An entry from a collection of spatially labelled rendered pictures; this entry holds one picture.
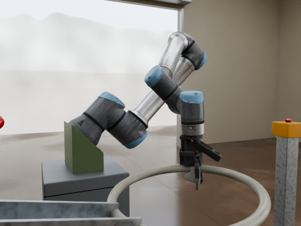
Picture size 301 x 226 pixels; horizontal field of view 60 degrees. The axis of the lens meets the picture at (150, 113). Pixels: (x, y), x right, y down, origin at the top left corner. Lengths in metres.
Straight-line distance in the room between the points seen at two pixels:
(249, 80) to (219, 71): 0.99
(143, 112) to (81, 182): 0.49
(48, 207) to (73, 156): 0.67
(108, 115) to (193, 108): 0.55
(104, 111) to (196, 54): 0.64
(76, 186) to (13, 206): 0.65
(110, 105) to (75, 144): 0.27
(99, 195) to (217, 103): 5.54
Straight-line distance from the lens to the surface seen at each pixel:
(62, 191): 1.29
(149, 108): 1.46
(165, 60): 1.19
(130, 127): 1.41
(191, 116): 0.98
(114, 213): 0.76
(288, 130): 1.59
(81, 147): 1.34
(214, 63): 6.59
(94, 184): 1.30
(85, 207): 0.73
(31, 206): 0.67
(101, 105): 1.39
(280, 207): 1.75
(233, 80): 6.94
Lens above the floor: 1.25
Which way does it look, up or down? 4 degrees down
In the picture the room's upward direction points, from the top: straight up
